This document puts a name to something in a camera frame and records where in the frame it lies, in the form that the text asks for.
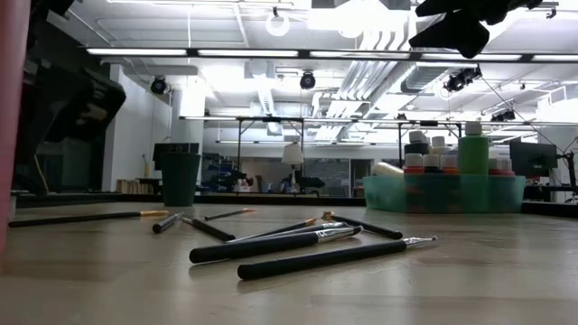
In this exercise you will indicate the green paint bottle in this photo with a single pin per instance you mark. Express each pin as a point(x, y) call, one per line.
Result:
point(472, 153)

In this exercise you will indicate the small dark paint bottle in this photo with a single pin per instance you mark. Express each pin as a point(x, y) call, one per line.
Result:
point(431, 161)

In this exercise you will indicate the small pink paint bottle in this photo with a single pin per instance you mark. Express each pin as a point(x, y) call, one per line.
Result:
point(508, 166)

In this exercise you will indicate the black brush gold ferrule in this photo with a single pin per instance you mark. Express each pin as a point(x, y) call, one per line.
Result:
point(90, 218)

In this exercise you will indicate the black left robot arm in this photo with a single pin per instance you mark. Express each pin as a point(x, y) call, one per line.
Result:
point(68, 104)

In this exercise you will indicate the black ceiling spotlight cluster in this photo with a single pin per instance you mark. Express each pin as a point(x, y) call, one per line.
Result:
point(456, 82)

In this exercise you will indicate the black monitor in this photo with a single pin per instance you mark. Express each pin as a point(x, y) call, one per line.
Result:
point(176, 147)
point(533, 158)

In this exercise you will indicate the teal plastic bin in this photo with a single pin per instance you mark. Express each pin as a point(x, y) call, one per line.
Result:
point(451, 196)

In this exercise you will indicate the round white ceiling lamp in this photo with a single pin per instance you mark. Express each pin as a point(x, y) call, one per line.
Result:
point(277, 35)

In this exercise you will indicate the white table lamp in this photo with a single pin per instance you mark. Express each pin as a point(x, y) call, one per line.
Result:
point(292, 154)

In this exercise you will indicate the thin black brush orange bristles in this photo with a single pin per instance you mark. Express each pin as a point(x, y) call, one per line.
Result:
point(289, 227)

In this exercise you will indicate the black brush orange fan bristles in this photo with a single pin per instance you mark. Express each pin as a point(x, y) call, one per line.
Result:
point(226, 215)

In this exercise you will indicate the thick black brush silver ferrule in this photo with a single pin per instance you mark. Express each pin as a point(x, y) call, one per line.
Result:
point(253, 249)

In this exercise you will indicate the dark green cup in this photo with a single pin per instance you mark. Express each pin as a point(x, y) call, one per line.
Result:
point(180, 180)

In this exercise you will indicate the short black brush silver ferrule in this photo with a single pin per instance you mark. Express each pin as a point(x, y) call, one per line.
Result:
point(165, 223)

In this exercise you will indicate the low shelf with books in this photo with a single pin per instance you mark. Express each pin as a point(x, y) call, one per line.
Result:
point(131, 186)

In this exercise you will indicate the black background workstation frame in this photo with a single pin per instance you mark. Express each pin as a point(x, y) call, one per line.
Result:
point(271, 119)

